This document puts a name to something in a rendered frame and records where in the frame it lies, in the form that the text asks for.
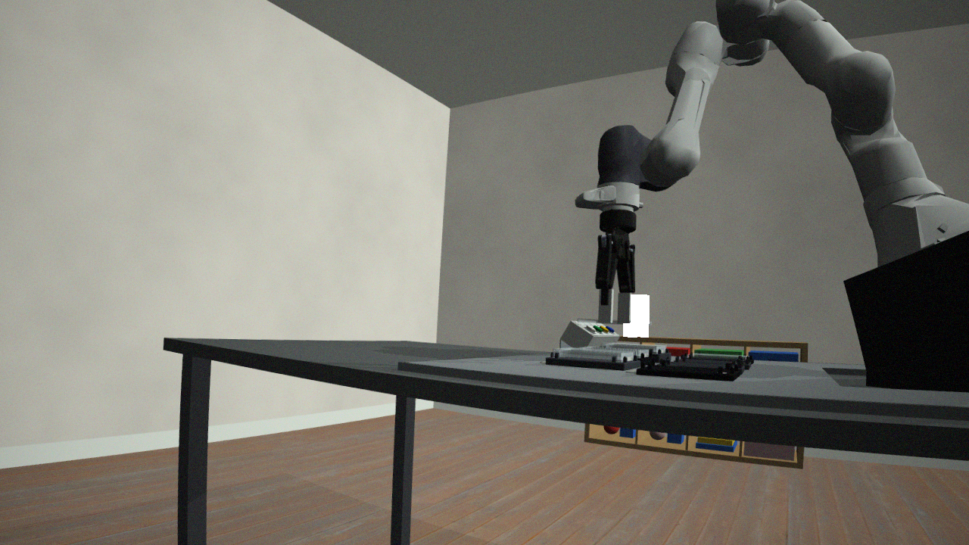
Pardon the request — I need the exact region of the white button panel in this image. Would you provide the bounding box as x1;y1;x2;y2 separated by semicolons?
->
559;321;620;348

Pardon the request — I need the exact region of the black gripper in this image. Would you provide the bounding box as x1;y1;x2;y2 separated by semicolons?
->
595;209;636;323

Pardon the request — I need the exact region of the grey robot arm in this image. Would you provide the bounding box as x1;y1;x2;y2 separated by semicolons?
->
575;0;969;267

